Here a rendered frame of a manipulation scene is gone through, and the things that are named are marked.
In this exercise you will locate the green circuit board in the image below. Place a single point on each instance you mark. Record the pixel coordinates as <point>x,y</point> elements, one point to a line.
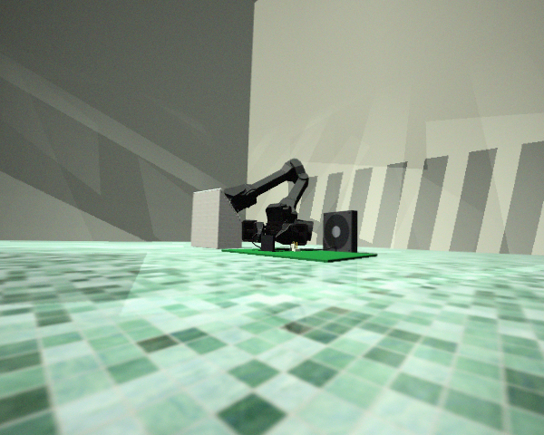
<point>308,255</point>

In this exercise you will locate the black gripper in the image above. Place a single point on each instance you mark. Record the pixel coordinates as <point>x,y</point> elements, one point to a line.
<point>284,233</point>

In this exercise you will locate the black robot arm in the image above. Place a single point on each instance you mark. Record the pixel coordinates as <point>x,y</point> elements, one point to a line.
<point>245,195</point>

